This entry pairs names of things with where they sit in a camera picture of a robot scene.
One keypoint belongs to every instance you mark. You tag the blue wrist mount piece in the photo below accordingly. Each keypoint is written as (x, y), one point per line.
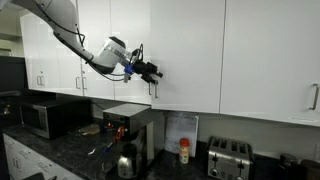
(128, 69)

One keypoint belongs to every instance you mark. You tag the blue pen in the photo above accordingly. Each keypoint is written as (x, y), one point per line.
(108, 147)

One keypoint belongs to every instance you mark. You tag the steel coffee carafe black lid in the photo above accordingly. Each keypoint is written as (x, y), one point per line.
(128, 163)

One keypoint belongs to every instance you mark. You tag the stainless steel coffee maker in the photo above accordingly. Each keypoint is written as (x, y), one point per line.
(133, 116)

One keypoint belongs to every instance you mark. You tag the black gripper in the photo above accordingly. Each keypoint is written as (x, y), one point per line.
(145, 68)

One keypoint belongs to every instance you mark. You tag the spice jar with orange lid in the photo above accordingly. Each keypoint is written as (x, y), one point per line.
(184, 151)

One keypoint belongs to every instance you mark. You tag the black machine with light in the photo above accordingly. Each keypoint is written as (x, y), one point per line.
(8, 106)

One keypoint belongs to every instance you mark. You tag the white paper sign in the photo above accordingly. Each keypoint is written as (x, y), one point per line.
(181, 130)

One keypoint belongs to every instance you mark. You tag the black and silver microwave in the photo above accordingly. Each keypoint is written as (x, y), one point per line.
(36, 118)

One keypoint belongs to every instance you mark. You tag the silver four-slot toaster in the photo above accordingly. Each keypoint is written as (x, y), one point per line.
(229, 160)

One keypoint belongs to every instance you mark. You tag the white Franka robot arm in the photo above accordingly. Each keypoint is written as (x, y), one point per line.
(63, 16)

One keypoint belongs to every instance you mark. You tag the brown paper item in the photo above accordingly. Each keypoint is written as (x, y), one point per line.
(89, 130)

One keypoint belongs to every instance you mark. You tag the small white scrap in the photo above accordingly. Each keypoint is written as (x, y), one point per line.
(91, 152)

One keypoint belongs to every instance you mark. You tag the white wall outlet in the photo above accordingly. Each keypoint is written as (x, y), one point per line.
(317, 151)

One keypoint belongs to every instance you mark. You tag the white lower cabinet row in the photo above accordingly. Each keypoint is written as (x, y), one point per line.
(26, 160)

